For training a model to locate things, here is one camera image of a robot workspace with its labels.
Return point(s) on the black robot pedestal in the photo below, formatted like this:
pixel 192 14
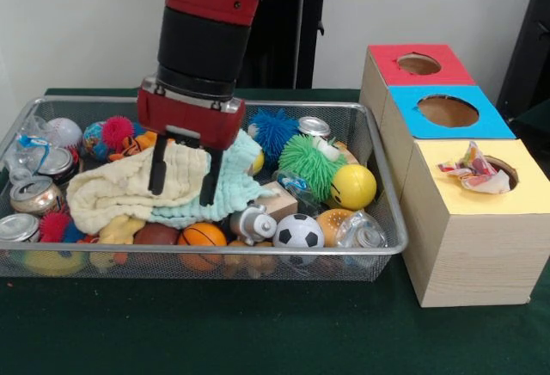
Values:
pixel 292 26

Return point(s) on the shallow clear plastic bin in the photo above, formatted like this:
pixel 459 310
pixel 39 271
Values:
pixel 172 263

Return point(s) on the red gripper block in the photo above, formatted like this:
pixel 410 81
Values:
pixel 189 123

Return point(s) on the white baseball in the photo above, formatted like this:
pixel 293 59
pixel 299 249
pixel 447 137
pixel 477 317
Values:
pixel 64 132

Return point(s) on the yellow ball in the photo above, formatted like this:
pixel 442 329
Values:
pixel 354 188

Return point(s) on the green spiky ball with eyes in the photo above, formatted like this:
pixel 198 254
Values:
pixel 305 160

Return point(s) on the light blue cloth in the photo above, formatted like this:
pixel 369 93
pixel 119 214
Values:
pixel 240 181

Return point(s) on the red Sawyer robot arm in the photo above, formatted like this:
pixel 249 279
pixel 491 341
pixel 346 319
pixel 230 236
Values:
pixel 202 35

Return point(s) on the small soccer ball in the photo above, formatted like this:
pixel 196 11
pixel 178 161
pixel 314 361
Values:
pixel 298 231

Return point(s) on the grey toy robot figure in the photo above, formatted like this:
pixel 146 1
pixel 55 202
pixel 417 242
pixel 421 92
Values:
pixel 251 224

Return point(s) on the cream waffle cloth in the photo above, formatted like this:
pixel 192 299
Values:
pixel 111 194

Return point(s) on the colourful butterfly print cloth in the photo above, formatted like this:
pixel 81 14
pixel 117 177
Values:
pixel 477 173

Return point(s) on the wooden box with three holes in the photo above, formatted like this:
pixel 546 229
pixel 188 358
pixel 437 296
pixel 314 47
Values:
pixel 472 254

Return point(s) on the blue spiky ball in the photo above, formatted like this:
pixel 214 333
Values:
pixel 275 134

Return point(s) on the small orange basketball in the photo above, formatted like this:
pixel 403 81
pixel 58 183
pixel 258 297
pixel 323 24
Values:
pixel 202 235

